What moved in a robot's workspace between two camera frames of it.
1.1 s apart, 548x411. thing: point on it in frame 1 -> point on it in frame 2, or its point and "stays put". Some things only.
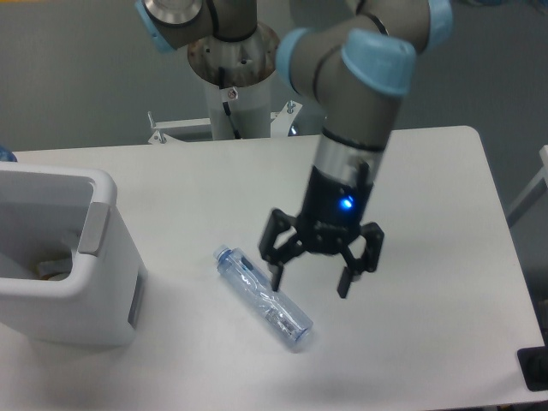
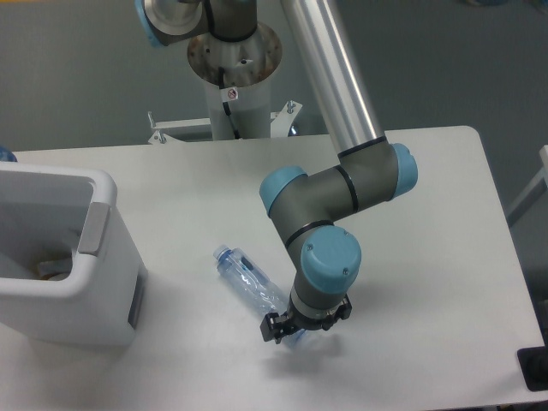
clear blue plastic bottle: x=258 y=286 stays put
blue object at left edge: x=6 y=155 stays put
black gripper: x=330 y=218 -> x=276 y=327
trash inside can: x=54 y=271 stays put
